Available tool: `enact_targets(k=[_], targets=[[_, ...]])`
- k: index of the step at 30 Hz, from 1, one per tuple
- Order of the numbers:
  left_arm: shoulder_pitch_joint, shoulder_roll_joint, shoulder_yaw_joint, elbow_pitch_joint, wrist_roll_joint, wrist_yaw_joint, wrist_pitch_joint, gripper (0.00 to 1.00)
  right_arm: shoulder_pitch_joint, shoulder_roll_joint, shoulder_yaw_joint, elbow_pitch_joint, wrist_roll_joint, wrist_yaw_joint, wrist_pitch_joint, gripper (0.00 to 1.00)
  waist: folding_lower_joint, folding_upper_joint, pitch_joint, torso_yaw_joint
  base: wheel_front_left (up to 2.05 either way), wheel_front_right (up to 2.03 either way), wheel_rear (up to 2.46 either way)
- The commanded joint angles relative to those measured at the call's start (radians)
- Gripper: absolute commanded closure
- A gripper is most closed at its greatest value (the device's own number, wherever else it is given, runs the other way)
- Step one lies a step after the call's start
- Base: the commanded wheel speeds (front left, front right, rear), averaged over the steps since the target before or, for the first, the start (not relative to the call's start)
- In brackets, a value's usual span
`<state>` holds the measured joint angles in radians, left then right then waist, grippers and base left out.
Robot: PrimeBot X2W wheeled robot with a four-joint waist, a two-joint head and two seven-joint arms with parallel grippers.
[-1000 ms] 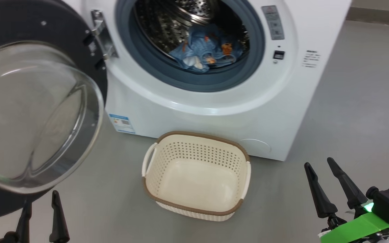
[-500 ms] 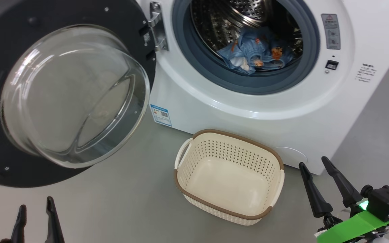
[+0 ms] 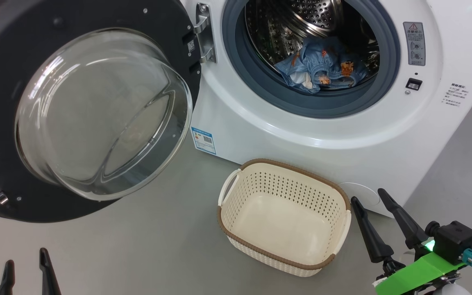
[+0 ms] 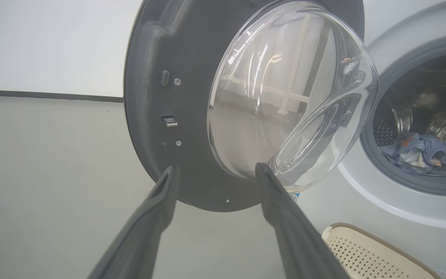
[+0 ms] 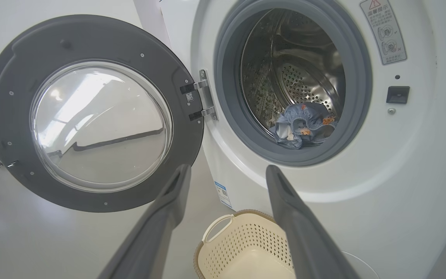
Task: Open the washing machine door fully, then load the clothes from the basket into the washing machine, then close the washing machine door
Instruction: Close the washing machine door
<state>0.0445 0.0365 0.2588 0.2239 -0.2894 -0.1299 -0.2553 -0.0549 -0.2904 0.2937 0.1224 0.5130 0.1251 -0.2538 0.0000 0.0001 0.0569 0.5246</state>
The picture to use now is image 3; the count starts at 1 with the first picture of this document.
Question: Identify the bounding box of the metal door hinge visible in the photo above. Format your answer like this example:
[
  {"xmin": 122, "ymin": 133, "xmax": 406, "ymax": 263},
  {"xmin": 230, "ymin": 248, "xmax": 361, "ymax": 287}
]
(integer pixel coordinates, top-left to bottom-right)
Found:
[{"xmin": 194, "ymin": 3, "xmax": 217, "ymax": 64}]

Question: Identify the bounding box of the grey warning sticker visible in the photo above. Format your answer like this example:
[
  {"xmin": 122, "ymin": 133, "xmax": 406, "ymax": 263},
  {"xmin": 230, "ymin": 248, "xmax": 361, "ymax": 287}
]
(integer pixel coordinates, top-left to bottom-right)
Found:
[{"xmin": 403, "ymin": 22, "xmax": 426, "ymax": 66}]

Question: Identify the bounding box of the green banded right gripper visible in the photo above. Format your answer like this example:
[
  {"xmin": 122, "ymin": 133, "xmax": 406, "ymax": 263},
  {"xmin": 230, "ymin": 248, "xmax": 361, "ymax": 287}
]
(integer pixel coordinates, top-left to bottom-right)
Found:
[{"xmin": 351, "ymin": 188, "xmax": 472, "ymax": 295}]

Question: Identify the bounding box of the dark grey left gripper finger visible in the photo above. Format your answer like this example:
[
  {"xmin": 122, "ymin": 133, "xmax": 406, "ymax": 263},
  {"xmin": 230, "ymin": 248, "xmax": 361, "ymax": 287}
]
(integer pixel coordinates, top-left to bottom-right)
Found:
[
  {"xmin": 0, "ymin": 260, "xmax": 15, "ymax": 295},
  {"xmin": 39, "ymin": 247, "xmax": 61, "ymax": 295}
]

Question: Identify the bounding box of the blue energy label sticker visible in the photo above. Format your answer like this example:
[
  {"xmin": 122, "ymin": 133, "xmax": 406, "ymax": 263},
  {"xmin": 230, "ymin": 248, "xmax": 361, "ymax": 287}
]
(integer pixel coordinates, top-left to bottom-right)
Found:
[{"xmin": 190, "ymin": 127, "xmax": 217, "ymax": 155}]

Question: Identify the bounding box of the stainless steel perforated drum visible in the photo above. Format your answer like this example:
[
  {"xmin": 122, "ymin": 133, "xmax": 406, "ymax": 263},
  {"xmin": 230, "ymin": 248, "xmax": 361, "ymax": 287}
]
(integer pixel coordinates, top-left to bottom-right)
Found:
[{"xmin": 244, "ymin": 0, "xmax": 380, "ymax": 89}]

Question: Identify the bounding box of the dark round glass washer door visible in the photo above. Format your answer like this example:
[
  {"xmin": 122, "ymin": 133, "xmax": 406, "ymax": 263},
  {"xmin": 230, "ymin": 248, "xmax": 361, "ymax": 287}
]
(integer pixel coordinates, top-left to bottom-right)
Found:
[{"xmin": 0, "ymin": 0, "xmax": 202, "ymax": 223}]

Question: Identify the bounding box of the round white filter cover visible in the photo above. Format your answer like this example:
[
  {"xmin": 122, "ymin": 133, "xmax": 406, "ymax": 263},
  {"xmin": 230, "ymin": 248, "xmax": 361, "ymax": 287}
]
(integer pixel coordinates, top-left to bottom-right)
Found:
[{"xmin": 338, "ymin": 182, "xmax": 382, "ymax": 214}]

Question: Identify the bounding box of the grey rubber door gasket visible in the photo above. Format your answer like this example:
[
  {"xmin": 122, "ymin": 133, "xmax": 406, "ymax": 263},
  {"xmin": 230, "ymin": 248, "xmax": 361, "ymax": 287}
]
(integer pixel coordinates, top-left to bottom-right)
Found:
[{"xmin": 222, "ymin": 0, "xmax": 401, "ymax": 119}]

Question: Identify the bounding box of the cream perforated laundry basket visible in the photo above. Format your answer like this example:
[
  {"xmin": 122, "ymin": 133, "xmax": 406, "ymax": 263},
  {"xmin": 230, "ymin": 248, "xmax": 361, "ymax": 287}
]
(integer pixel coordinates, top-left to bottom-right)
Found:
[{"xmin": 218, "ymin": 159, "xmax": 352, "ymax": 277}]

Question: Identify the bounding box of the white front-load washing machine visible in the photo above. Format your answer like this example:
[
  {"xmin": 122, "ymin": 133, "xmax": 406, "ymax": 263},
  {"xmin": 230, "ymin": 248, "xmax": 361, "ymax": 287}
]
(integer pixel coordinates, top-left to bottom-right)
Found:
[{"xmin": 181, "ymin": 0, "xmax": 472, "ymax": 218}]

